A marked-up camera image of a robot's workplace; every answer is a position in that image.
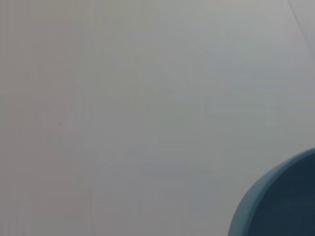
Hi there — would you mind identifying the blue bowl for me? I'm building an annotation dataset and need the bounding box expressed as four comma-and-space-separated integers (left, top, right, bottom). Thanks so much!
227, 147, 315, 236

